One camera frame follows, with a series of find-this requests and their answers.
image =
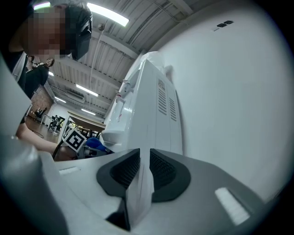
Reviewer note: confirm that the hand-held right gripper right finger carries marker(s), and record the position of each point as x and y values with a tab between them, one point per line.
195	195

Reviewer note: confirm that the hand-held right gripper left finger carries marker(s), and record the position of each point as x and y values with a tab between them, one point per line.
92	183

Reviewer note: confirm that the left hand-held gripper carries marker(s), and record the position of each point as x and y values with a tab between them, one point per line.
74	138

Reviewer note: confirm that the blue cloth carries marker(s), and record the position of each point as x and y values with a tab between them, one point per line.
95	142

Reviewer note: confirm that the person's left forearm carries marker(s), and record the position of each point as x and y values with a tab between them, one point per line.
36	140

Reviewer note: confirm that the white desk with wooden edge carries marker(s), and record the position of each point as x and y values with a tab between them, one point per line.
87	121

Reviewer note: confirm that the black office chair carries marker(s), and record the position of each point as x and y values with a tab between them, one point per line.
56	124

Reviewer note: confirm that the long ceiling light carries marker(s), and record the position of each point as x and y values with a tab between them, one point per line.
42	5
86	90
88	111
60	99
108	13

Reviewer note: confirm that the white drip tray grille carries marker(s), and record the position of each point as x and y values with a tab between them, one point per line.
111	136

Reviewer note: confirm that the ceiling air conditioner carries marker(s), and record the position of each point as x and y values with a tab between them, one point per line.
75	96

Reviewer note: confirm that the person's black shirt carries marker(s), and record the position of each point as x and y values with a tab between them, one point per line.
16	66

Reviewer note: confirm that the person's head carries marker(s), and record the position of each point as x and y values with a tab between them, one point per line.
50	29

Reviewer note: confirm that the clear plastic cover bag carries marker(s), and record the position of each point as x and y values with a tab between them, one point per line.
154	58

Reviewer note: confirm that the black double wall socket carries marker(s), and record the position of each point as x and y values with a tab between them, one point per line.
225	23

